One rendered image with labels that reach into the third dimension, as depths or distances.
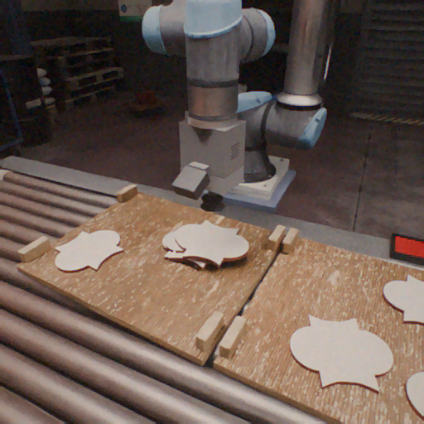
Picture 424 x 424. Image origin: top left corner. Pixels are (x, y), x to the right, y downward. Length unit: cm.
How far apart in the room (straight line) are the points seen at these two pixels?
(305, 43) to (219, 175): 47
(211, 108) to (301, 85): 45
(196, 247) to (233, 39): 35
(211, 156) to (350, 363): 35
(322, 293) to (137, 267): 33
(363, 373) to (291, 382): 9
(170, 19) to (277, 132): 44
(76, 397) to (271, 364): 26
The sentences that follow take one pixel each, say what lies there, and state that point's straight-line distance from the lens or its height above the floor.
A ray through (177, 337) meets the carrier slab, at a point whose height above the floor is 94.
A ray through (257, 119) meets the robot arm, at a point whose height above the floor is 109.
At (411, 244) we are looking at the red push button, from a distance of 83.
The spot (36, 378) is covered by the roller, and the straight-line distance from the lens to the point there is 57.
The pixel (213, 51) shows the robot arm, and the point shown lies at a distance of 50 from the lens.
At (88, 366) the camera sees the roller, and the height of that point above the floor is 92.
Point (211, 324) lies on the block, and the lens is 52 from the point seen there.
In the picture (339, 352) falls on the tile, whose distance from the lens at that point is 54.
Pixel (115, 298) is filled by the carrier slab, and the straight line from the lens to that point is 61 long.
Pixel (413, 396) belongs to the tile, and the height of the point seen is 94.
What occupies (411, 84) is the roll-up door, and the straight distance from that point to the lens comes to 522.
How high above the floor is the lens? 135
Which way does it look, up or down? 32 degrees down
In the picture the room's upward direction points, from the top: straight up
